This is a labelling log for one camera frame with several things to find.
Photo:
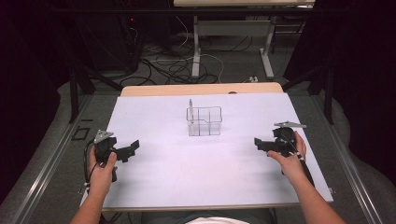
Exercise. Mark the silver pen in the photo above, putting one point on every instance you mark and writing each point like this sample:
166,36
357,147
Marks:
191,115

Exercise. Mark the dark curtain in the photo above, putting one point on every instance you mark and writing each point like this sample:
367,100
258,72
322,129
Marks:
367,77
28,93

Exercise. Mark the white power plug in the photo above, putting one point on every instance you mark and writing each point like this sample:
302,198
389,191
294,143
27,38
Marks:
253,79

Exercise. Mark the person's clothing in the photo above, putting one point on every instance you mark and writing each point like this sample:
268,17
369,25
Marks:
205,217

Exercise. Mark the person's right hand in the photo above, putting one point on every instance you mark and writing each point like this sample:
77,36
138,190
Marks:
289,169

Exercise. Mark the clear plastic desk organizer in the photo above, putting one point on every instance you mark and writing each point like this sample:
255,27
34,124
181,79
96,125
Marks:
208,124

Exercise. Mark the wooden table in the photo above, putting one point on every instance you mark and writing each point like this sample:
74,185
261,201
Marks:
186,89

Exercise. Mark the black computer tower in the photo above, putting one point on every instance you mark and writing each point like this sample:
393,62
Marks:
124,43

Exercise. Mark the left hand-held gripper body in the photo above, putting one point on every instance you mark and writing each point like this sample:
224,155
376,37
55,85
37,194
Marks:
102,149

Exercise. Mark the white table mat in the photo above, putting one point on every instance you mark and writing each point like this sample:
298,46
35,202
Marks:
186,168

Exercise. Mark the white metal desk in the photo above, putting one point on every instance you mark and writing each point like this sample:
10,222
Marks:
233,28

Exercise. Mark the person's left hand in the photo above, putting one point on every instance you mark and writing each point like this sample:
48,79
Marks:
101,177

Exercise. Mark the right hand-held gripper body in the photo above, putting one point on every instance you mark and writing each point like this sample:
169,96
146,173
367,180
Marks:
285,140

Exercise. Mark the metal floor rail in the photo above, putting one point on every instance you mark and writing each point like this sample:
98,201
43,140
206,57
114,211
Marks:
348,168
46,168

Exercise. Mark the black metal stand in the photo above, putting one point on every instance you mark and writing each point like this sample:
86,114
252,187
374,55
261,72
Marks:
328,93
74,93

